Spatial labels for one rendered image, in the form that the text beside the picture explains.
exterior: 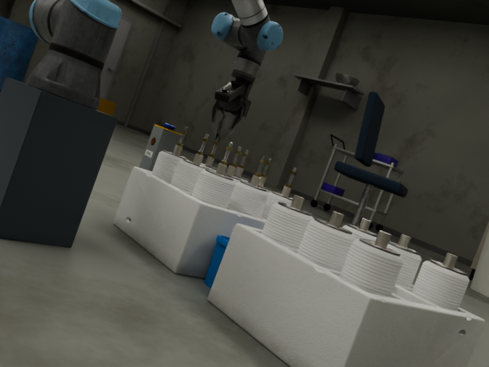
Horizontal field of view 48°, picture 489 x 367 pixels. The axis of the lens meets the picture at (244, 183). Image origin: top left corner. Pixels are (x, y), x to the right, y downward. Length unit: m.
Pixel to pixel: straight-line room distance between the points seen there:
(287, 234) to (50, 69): 0.58
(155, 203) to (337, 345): 0.71
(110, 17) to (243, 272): 0.59
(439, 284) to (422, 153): 7.35
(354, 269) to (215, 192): 0.50
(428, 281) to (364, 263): 0.23
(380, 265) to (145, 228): 0.72
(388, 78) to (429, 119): 1.03
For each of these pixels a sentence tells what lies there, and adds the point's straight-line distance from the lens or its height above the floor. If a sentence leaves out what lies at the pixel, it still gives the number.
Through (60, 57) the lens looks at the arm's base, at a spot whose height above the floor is 0.38.
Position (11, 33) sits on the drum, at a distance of 7.38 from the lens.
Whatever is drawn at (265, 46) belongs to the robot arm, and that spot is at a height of 0.61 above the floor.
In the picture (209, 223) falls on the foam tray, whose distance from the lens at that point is 1.33.
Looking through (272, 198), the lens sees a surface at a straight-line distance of 1.51.
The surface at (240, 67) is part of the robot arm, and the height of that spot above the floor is 0.56.
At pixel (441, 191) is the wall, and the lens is 8.24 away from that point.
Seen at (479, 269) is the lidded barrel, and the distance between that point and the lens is 4.32.
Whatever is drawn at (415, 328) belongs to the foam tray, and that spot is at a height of 0.14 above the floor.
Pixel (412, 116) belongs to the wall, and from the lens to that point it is 8.72.
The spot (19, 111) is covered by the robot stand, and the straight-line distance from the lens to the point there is 1.19.
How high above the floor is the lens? 0.32
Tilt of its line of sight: 3 degrees down
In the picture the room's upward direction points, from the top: 21 degrees clockwise
